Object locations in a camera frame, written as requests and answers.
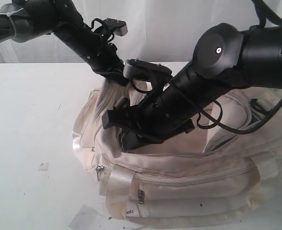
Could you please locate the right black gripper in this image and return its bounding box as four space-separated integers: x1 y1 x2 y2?
102 91 195 151

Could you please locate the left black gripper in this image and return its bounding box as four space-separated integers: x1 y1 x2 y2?
83 38 128 86

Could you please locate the cream fabric duffel bag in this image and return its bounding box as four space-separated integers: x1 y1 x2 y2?
72 81 282 228

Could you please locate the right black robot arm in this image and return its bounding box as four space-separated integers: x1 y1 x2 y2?
102 0 282 150

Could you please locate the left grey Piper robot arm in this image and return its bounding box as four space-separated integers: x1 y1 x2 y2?
0 0 129 86

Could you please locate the white backdrop curtain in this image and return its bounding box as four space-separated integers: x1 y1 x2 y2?
0 0 259 63

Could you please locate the clear tape scrap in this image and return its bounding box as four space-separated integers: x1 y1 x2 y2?
38 162 49 172

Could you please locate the white tag TONLION text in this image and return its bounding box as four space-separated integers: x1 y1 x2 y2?
68 205 136 230

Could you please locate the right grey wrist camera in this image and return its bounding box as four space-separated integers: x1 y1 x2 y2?
123 59 172 93

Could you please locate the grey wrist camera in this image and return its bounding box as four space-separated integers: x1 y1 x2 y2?
104 18 128 36
123 59 172 93

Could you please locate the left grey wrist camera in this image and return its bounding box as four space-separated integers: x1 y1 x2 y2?
104 18 128 36

